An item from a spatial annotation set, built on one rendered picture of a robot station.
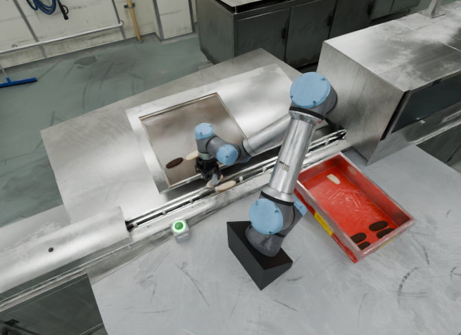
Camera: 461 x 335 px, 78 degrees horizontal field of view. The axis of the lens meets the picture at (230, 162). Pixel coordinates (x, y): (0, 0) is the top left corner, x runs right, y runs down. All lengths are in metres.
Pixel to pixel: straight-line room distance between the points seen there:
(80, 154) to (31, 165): 1.47
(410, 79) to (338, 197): 0.62
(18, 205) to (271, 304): 2.39
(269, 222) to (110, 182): 1.00
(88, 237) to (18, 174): 2.01
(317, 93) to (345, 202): 0.76
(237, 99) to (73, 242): 1.16
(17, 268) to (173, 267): 0.61
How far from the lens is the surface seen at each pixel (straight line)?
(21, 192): 3.15
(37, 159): 3.37
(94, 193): 1.66
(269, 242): 1.11
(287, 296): 1.27
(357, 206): 1.53
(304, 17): 3.46
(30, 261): 1.46
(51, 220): 1.67
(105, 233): 1.37
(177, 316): 1.26
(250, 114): 1.72
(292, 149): 0.92
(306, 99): 0.91
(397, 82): 1.48
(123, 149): 1.81
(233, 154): 1.06
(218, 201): 1.40
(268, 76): 1.98
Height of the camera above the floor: 2.03
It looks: 49 degrees down
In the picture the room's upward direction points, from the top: 3 degrees counter-clockwise
